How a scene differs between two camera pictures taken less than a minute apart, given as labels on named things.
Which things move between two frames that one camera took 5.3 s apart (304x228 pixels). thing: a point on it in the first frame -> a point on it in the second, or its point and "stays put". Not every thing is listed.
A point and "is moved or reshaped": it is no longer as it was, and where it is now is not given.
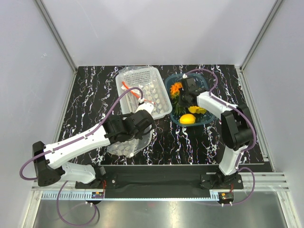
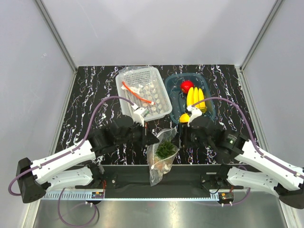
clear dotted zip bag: (127, 147) is moved or reshaped
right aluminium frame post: (276, 4) stays put
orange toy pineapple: (175, 89) -> (164, 150)
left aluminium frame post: (46, 16) stays put
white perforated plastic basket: (148, 80) stays put
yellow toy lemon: (187, 118) stays put
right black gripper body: (183, 100) -> (195, 139)
